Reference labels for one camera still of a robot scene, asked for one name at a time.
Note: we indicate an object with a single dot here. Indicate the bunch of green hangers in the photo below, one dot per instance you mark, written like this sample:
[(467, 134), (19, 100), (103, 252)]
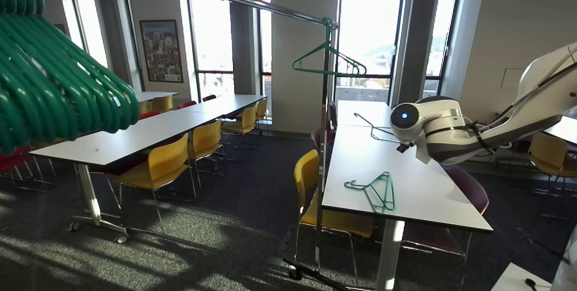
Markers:
[(40, 75)]

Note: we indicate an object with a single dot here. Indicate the clothes rack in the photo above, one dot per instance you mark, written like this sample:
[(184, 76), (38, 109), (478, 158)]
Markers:
[(323, 102)]

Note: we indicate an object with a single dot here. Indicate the purple chair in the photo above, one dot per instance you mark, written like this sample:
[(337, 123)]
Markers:
[(469, 187)]

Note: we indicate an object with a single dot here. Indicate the row of red chairs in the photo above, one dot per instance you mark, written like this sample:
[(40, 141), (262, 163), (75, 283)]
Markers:
[(186, 104), (13, 158)]

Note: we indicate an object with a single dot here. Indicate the row of purple chairs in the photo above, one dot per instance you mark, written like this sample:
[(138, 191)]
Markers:
[(317, 138)]

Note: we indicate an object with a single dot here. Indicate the window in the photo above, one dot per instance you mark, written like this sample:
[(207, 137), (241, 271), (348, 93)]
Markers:
[(369, 16), (265, 29), (92, 29), (444, 25), (211, 29)]

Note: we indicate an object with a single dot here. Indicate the row of yellow chairs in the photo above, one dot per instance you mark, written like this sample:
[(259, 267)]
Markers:
[(164, 162), (161, 103)]

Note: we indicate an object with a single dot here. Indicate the long white table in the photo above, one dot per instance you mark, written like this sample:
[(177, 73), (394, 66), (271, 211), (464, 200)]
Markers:
[(148, 131)]

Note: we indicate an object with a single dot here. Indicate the green hanger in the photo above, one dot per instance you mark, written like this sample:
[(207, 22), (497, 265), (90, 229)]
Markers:
[(359, 65), (311, 54), (390, 194), (372, 201)]

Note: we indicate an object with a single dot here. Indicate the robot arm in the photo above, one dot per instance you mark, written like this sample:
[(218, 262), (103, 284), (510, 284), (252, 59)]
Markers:
[(444, 122)]

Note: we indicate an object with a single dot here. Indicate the framed poster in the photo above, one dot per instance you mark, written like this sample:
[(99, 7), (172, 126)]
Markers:
[(161, 51)]

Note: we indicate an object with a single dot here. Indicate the yellow chair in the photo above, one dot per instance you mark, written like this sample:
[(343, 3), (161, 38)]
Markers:
[(306, 174), (547, 151)]

